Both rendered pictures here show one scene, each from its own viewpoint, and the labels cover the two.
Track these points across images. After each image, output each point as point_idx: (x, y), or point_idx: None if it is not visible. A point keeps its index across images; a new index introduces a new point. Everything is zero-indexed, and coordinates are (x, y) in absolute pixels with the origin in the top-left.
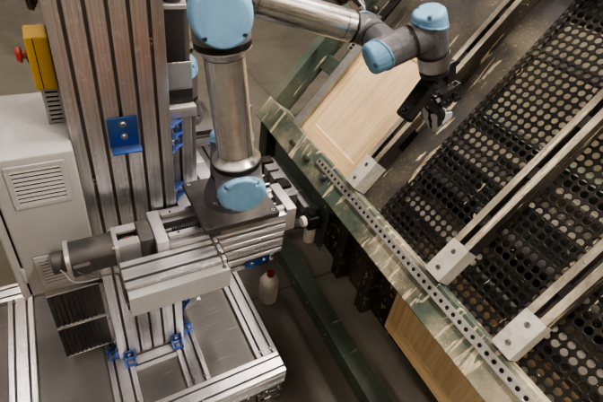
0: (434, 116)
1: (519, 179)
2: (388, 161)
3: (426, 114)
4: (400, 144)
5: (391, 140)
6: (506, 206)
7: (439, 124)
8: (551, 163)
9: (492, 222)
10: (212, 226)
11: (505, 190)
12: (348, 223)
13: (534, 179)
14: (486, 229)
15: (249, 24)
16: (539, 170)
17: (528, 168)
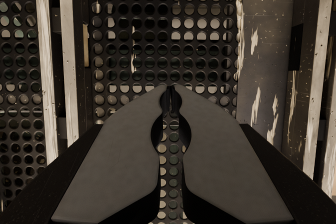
0: (95, 197)
1: (69, 108)
2: None
3: (205, 156)
4: (304, 32)
5: (327, 21)
6: (47, 60)
7: (69, 147)
8: (52, 154)
9: (44, 25)
10: None
11: (69, 81)
12: None
13: (50, 120)
14: (41, 9)
15: None
16: (55, 136)
17: (72, 130)
